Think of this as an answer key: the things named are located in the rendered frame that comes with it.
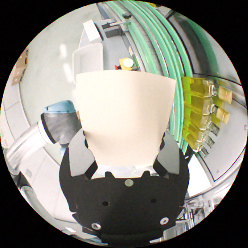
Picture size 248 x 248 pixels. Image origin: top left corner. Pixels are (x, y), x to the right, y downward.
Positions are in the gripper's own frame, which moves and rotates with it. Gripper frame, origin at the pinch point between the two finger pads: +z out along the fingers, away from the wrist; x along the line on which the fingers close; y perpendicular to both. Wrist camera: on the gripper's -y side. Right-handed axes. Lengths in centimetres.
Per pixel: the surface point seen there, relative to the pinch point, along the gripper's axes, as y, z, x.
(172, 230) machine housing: 100, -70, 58
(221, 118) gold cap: -5.1, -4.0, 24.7
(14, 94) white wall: -66, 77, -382
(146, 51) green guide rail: -18.9, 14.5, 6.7
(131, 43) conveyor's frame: -25.9, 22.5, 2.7
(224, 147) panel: 5.7, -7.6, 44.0
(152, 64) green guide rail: -14.1, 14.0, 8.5
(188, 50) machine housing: -34, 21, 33
